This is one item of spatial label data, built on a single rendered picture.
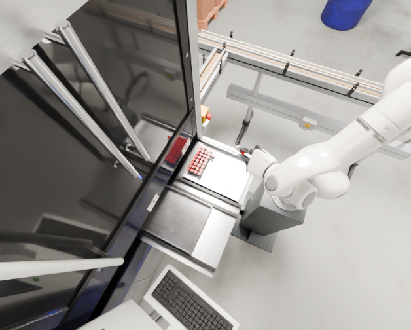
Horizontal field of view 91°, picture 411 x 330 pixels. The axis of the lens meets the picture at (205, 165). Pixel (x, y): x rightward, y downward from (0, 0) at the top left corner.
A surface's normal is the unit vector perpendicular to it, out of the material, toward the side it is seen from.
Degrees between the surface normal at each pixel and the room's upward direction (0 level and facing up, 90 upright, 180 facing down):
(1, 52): 90
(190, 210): 0
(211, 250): 0
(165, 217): 0
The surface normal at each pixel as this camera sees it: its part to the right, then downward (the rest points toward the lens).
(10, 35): 0.90, 0.39
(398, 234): -0.01, -0.40
